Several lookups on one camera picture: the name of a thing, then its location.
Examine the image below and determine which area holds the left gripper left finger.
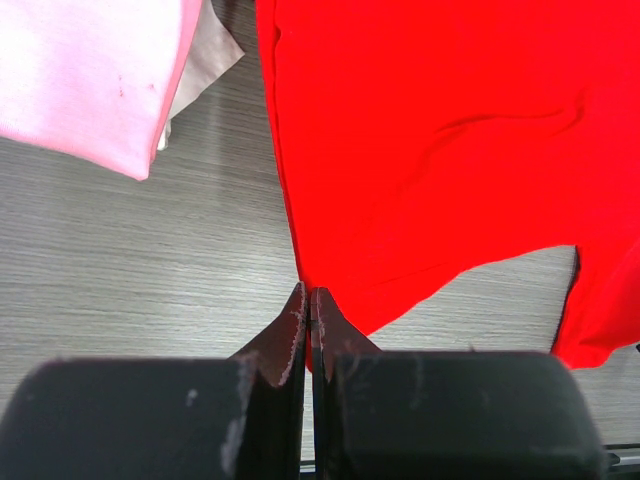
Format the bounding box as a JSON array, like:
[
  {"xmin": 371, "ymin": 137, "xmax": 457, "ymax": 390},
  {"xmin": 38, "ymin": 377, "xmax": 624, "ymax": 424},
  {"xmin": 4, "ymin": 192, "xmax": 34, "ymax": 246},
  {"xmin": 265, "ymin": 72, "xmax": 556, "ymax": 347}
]
[{"xmin": 1, "ymin": 285, "xmax": 306, "ymax": 479}]

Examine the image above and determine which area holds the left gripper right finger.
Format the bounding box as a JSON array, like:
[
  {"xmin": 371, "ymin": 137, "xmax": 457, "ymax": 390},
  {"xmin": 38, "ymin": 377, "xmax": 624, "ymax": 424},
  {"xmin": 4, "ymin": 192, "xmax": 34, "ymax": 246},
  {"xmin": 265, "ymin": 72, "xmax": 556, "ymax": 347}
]
[{"xmin": 309, "ymin": 288, "xmax": 608, "ymax": 479}]

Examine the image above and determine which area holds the red t shirt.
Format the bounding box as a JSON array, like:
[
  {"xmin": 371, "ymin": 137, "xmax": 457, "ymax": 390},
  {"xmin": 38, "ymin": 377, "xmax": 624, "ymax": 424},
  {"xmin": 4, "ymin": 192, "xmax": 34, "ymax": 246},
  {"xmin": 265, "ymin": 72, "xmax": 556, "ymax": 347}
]
[{"xmin": 255, "ymin": 1, "xmax": 639, "ymax": 368}]

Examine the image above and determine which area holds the folded white t shirt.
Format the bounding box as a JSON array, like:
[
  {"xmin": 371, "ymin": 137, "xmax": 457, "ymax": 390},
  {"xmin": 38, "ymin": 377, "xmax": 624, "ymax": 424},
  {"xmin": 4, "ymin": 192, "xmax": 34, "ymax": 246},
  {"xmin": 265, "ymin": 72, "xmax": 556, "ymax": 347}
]
[{"xmin": 157, "ymin": 1, "xmax": 245, "ymax": 151}]

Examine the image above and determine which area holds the folded pink t shirt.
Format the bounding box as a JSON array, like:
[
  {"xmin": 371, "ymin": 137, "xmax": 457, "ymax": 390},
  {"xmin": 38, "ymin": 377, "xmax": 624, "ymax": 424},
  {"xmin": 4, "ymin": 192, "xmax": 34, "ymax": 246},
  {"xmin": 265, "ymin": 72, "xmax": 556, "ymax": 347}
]
[{"xmin": 1, "ymin": 1, "xmax": 201, "ymax": 180}]

